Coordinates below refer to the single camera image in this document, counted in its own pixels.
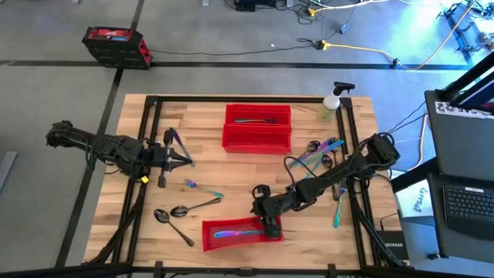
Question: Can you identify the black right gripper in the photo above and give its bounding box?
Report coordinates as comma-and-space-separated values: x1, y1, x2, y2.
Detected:
252, 184, 289, 239

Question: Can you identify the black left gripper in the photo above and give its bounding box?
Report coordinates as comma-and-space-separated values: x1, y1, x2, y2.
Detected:
149, 128, 193, 189

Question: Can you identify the red plastic bin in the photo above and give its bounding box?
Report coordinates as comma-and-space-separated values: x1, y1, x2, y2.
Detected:
225, 103, 293, 131
222, 124, 293, 155
201, 215, 286, 253

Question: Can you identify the spray bottle with yellow label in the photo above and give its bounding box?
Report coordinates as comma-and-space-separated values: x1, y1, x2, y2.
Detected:
318, 80, 356, 123

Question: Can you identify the iridescent cutlery piece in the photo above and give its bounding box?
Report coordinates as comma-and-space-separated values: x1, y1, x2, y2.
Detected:
304, 158, 323, 179

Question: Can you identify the red and black toolbox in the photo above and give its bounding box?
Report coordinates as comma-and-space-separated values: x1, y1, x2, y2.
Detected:
80, 25, 153, 71

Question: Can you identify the white box with handwriting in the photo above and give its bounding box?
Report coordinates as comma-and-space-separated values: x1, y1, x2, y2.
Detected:
394, 181, 432, 228

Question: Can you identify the black floor computer box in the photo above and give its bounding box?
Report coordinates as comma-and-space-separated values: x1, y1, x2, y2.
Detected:
233, 0, 268, 12

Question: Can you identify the black laptop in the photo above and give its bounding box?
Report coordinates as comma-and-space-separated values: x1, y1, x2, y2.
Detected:
424, 89, 494, 264

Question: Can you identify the black slanted stand beam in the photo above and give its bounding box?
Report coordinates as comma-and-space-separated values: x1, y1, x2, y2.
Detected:
435, 49, 494, 115

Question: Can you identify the black floor stand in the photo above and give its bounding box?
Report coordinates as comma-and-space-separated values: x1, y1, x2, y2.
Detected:
438, 0, 494, 70

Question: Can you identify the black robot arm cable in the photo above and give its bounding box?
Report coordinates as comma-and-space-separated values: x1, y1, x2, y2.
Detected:
283, 155, 321, 186

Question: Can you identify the black metal table frame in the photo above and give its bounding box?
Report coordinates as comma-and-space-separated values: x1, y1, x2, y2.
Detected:
80, 94, 411, 278

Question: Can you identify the black Netgear network switch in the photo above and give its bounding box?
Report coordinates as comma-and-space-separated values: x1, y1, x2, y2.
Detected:
374, 229, 410, 263

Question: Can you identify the long black floor cable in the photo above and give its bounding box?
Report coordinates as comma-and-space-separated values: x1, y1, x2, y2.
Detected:
149, 37, 324, 57

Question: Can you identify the black cable bundle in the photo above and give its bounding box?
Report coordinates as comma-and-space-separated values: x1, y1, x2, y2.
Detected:
266, 0, 323, 25

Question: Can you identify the pale yellow extension cable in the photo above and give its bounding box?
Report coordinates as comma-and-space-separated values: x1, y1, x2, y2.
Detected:
306, 0, 391, 17

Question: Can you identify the beige cable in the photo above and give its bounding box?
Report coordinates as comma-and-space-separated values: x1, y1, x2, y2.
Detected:
397, 0, 479, 70

